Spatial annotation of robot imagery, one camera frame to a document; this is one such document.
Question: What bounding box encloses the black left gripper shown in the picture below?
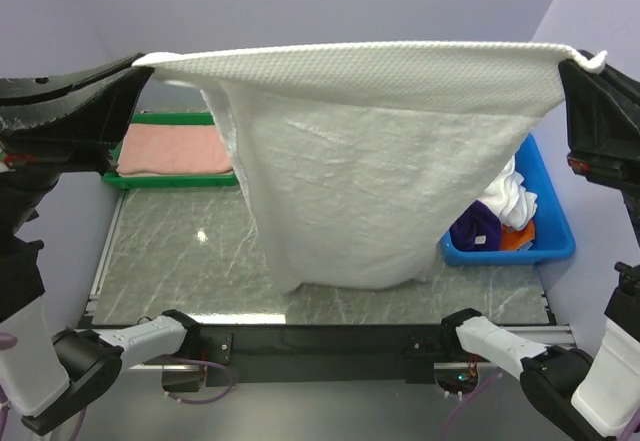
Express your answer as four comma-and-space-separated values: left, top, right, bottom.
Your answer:
0, 45, 152, 235

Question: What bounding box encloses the pink towel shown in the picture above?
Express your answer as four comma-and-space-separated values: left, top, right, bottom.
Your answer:
117, 124, 232, 177

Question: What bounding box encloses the large white waffle towel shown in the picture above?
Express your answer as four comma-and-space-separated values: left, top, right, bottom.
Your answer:
136, 41, 606, 292

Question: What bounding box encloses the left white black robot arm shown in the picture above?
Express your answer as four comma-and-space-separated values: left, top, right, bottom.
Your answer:
1, 56, 201, 436

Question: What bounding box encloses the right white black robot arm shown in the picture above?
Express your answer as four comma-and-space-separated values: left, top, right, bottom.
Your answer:
440, 52, 639, 440

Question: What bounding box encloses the green plastic tray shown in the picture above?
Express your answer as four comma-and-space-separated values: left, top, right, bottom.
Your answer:
102, 113, 238, 190

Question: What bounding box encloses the white crumpled towel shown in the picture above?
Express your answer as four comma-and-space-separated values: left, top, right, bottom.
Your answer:
478, 157, 538, 231

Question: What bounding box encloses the blue plastic bin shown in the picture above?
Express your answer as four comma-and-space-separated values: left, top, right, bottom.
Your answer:
441, 135, 576, 267

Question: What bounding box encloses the orange towel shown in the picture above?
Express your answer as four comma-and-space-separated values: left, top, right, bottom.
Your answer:
500, 219, 536, 252

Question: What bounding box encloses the purple towel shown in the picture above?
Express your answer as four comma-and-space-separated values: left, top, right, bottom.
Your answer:
449, 201, 502, 252

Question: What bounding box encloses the aluminium frame rail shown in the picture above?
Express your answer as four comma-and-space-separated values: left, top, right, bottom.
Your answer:
64, 324, 576, 372

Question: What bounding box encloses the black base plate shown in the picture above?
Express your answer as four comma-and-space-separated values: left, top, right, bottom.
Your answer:
176, 324, 473, 384

